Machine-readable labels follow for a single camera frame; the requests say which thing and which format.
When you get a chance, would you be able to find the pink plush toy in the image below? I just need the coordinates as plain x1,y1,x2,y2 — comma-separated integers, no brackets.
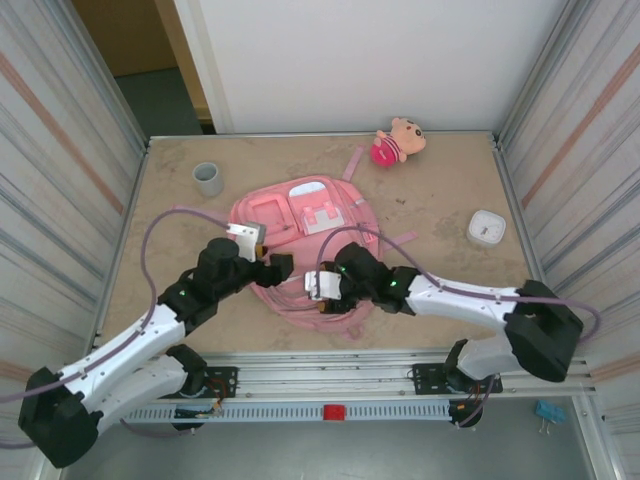
369,116,428,169

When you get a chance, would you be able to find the white slotted cable duct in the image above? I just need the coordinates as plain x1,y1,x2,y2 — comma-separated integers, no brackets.
73,403,454,425

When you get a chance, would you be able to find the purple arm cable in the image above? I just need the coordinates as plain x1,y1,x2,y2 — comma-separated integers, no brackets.
315,225,601,430
0,208,236,449

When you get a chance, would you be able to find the orange wooden door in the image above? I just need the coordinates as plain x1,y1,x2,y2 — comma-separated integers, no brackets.
72,0,211,121

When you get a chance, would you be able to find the grey plastic cup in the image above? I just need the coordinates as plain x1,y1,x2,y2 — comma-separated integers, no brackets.
193,162,224,198

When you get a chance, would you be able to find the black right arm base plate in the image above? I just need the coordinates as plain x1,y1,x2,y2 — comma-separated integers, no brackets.
412,362,501,396

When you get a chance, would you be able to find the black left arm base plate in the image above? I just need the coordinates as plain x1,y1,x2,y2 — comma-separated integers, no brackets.
148,366,239,400

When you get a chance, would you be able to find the aluminium rail frame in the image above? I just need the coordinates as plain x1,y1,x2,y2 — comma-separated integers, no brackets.
52,349,596,404

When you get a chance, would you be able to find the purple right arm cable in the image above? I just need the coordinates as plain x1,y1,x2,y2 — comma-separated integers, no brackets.
315,225,601,430

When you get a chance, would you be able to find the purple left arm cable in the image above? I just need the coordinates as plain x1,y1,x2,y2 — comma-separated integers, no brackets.
0,208,236,449

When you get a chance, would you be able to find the blue binder clip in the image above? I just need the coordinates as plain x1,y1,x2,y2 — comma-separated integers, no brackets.
535,399,566,436

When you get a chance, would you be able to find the pink backpack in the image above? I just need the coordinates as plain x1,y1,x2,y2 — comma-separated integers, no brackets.
172,144,419,341

